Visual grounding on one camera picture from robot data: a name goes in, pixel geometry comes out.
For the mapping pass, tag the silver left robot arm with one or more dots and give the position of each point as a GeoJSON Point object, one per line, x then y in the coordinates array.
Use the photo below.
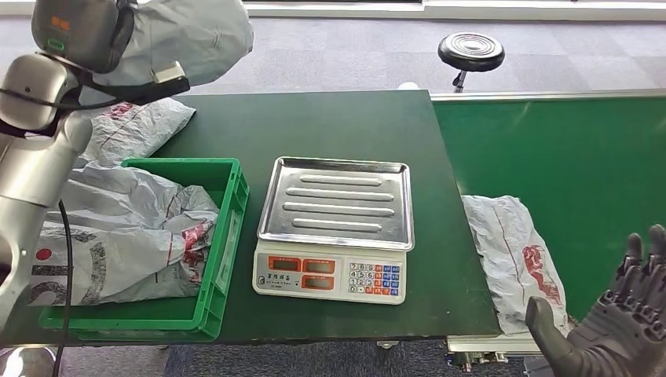
{"type": "Point", "coordinates": [31, 166]}

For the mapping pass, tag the white scale with steel tray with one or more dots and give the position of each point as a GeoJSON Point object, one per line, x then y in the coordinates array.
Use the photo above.
{"type": "Point", "coordinates": [338, 208]}

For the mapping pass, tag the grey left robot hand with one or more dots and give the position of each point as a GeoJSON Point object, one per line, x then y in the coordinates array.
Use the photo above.
{"type": "Point", "coordinates": [83, 31]}

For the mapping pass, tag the green conveyor belt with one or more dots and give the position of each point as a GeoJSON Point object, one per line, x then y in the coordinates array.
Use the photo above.
{"type": "Point", "coordinates": [562, 145]}

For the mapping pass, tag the green plastic crate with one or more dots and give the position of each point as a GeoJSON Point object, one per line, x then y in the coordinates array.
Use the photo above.
{"type": "Point", "coordinates": [156, 317]}

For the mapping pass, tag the crumpled grey parcel red print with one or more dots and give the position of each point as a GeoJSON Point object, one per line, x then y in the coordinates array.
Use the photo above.
{"type": "Point", "coordinates": [135, 130]}

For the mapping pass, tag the small white round object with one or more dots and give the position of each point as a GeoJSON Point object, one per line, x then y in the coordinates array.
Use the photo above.
{"type": "Point", "coordinates": [408, 86]}

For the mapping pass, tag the chrome round base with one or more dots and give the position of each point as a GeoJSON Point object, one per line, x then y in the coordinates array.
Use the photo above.
{"type": "Point", "coordinates": [26, 364]}

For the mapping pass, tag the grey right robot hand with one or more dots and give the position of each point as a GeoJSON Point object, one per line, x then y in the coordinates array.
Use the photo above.
{"type": "Point", "coordinates": [624, 322]}

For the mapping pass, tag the grey parcel with large letters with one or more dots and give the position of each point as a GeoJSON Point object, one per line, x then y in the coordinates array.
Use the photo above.
{"type": "Point", "coordinates": [119, 244]}

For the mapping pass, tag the white parcel red black print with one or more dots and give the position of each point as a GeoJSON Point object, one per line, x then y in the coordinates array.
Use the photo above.
{"type": "Point", "coordinates": [197, 36]}

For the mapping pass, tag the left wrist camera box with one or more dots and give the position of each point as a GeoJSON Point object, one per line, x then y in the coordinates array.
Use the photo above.
{"type": "Point", "coordinates": [166, 73]}

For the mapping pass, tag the black round stool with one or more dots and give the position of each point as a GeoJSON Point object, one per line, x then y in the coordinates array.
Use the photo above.
{"type": "Point", "coordinates": [471, 52]}

